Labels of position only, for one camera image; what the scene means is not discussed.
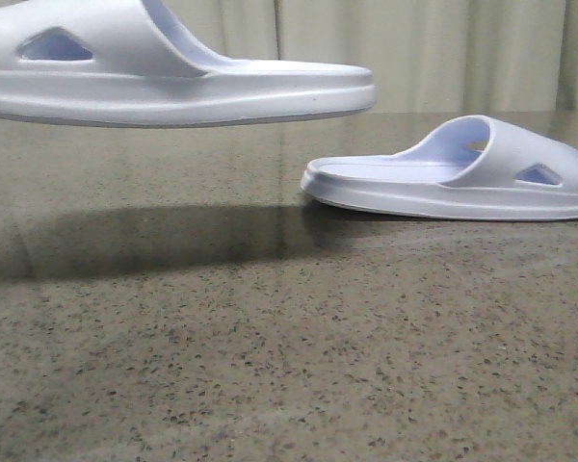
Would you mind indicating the light blue slipper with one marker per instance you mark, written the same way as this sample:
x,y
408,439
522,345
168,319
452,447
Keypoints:
x,y
470,167
134,64

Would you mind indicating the beige pleated curtain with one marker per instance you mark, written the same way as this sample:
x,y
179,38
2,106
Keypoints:
x,y
427,56

